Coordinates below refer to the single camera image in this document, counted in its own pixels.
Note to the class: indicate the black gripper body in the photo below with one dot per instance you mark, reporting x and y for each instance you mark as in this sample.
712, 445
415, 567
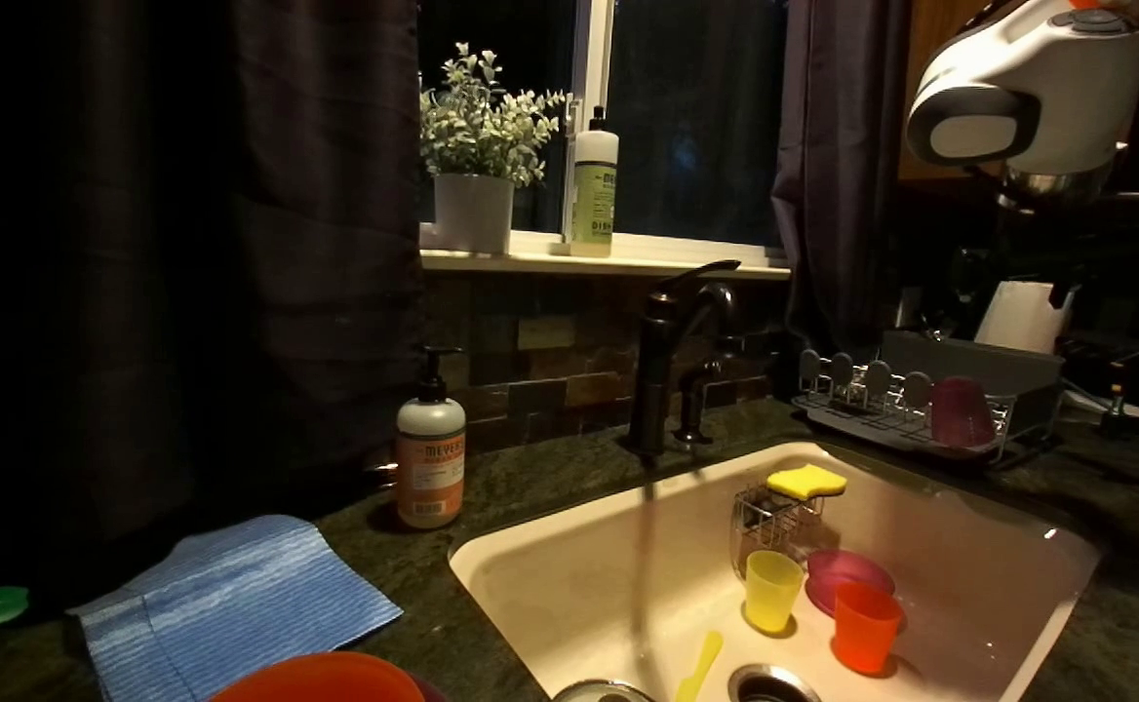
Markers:
1071, 238

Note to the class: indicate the pink plastic cup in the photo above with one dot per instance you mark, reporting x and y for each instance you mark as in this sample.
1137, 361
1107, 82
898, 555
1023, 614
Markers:
962, 416

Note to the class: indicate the grey rack utensil holder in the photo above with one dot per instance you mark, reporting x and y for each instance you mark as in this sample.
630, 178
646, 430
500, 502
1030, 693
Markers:
986, 356

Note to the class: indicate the orange plastic cup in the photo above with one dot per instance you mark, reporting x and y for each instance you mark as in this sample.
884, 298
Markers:
864, 629

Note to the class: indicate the yellow plastic cup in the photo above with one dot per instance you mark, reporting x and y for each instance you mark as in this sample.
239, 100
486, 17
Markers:
772, 590

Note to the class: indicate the white paper towel roll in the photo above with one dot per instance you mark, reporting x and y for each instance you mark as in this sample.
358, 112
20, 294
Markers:
1019, 318

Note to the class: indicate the narrow dark curtain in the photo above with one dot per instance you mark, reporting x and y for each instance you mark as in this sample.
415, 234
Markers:
846, 169

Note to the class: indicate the yellow sponge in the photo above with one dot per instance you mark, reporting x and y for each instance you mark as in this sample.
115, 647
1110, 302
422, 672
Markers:
806, 482

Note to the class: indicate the pink plate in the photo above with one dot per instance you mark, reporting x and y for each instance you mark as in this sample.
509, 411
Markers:
846, 572

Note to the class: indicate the dark bronze faucet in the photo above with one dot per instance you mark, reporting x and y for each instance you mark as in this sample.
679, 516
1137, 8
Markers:
674, 352

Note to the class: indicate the green dish soap bottle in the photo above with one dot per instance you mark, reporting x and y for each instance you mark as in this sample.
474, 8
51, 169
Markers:
595, 182

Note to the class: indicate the metal sink drain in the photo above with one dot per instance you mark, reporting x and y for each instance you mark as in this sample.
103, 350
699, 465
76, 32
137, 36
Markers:
772, 685

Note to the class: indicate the yellow plastic spoon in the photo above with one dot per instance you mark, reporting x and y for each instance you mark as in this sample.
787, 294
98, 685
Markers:
699, 664

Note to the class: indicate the potted plant white pot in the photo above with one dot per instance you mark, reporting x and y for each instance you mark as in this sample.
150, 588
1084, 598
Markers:
478, 140

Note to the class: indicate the white sink basin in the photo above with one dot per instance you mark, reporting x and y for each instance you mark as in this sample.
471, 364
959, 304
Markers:
570, 588

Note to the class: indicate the soap pump bottle orange label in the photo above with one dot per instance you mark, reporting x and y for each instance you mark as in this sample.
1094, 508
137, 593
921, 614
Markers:
432, 461

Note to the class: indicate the wide dark curtain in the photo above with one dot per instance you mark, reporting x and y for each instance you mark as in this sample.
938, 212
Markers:
180, 260

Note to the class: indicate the blue dish cloth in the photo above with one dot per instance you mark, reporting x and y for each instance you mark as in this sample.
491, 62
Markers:
223, 604

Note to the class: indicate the white window frame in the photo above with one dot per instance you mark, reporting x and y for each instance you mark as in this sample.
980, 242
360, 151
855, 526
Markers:
674, 251

